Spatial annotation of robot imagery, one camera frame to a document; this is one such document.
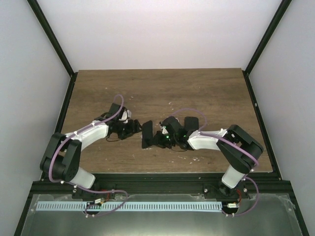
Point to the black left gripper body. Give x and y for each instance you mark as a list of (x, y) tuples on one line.
[(125, 131)]

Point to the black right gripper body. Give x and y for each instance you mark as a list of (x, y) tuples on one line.
[(166, 142)]

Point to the black phone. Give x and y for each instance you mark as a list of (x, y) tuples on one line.
[(147, 134)]

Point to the black phone case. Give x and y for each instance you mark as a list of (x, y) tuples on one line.
[(191, 123)]

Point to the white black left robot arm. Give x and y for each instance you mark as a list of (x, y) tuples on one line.
[(61, 160)]

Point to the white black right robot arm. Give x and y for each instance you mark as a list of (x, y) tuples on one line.
[(240, 149)]

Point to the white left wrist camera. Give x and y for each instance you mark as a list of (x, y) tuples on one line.
[(126, 116)]

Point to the black aluminium frame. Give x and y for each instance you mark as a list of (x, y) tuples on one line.
[(272, 182)]

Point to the light blue slotted cable duct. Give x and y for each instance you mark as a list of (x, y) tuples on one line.
[(130, 206)]

